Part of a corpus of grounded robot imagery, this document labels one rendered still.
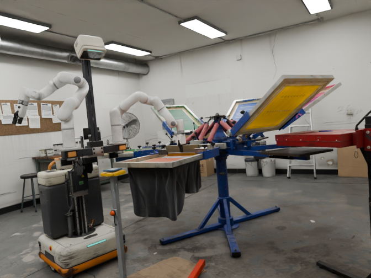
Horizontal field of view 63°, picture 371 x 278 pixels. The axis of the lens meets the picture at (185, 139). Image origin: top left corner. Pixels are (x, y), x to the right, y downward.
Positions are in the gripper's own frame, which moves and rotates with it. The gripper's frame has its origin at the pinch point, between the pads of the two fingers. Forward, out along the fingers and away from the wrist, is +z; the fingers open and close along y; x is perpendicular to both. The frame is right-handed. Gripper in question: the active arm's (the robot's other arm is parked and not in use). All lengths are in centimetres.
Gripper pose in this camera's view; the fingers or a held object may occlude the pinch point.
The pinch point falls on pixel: (182, 149)
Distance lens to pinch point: 282.5
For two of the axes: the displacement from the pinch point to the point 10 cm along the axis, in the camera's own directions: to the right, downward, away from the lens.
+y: -5.2, 1.0, -8.5
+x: 8.5, -0.5, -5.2
